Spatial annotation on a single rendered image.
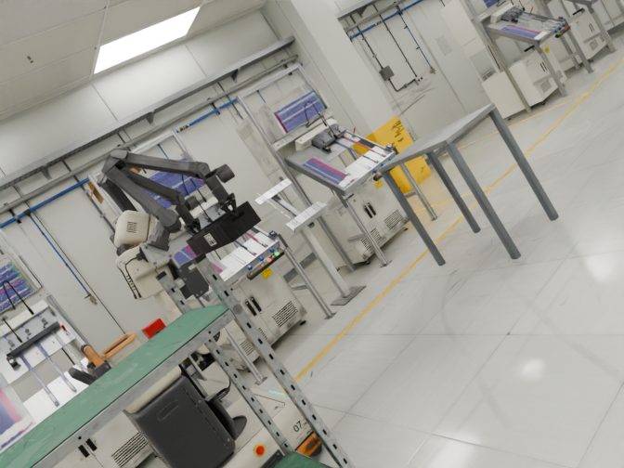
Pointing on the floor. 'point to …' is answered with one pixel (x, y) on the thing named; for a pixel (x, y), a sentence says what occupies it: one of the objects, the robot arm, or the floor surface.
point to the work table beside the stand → (441, 137)
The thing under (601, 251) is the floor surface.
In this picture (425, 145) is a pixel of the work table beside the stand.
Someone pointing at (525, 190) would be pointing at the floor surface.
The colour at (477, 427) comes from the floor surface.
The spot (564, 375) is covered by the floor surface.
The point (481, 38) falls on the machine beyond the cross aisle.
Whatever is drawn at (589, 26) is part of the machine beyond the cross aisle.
